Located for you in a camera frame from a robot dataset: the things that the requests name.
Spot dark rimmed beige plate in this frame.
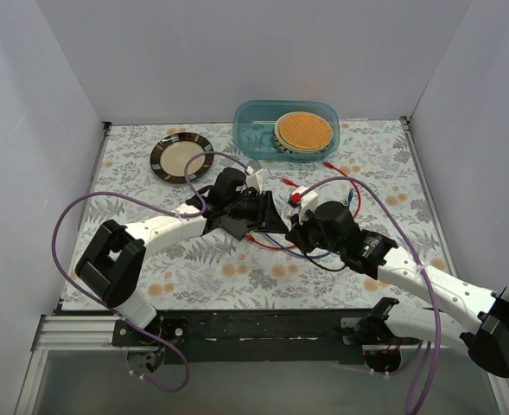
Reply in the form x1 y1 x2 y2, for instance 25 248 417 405
150 132 214 183

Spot black network switch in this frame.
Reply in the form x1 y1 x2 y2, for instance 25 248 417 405
215 217 248 241

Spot orange woven round coaster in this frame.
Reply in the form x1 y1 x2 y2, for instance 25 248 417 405
278 112 333 148

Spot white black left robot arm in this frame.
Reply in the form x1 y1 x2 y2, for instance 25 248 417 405
75 168 288 346

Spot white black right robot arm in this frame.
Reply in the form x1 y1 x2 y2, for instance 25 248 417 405
286 194 509 378

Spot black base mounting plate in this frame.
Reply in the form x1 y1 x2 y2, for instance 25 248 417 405
53 300 471 367

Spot teal transparent plastic container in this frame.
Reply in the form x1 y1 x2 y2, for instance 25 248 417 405
232 100 340 163

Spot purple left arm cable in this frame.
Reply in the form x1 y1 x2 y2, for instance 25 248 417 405
50 150 255 393

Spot black ethernet cable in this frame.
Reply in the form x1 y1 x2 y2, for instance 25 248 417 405
303 252 346 272

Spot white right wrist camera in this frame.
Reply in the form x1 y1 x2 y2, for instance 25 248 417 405
289 186 318 221

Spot aluminium frame rail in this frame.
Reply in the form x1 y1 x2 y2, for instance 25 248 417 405
36 312 435 348

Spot floral patterned table mat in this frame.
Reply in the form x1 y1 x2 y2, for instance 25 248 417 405
74 120 449 310

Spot striped bowl in container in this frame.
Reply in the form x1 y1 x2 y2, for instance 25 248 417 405
273 116 340 156

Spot blue ethernet cable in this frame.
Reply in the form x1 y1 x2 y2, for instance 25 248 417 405
275 188 354 260

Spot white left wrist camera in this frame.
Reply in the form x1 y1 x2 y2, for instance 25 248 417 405
245 167 270 193

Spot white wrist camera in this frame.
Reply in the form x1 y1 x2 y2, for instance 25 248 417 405
245 167 270 193
289 186 318 221

